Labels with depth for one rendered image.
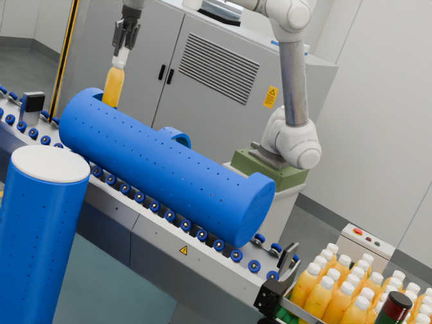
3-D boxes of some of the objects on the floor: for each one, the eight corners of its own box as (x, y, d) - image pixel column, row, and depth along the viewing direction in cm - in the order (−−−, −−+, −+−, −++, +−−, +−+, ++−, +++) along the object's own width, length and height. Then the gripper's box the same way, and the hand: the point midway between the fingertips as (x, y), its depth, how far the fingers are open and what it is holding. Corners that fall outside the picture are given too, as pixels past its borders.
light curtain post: (26, 245, 310) (90, -46, 250) (33, 251, 308) (99, -43, 248) (18, 249, 305) (81, -48, 245) (25, 254, 303) (90, -45, 243)
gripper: (138, 5, 210) (124, 61, 218) (111, 1, 195) (97, 62, 204) (153, 11, 207) (138, 67, 215) (126, 7, 193) (111, 68, 201)
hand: (120, 56), depth 208 cm, fingers closed on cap, 4 cm apart
